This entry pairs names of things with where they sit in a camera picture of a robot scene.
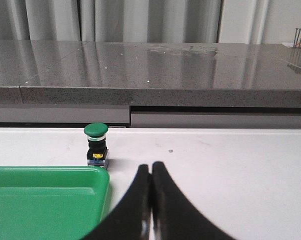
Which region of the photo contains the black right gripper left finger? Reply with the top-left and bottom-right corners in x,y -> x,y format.
83,164 -> 151,240

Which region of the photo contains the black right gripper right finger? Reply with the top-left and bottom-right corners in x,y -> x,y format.
151,161 -> 233,240

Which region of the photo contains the green mushroom push button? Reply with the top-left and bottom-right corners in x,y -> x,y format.
84,122 -> 109,170

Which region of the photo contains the green plastic tray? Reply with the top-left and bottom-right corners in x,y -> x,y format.
0,166 -> 110,240

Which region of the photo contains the grey stone counter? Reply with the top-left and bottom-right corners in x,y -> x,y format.
0,40 -> 301,129

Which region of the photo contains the grey curtain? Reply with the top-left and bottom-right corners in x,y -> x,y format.
0,0 -> 270,44

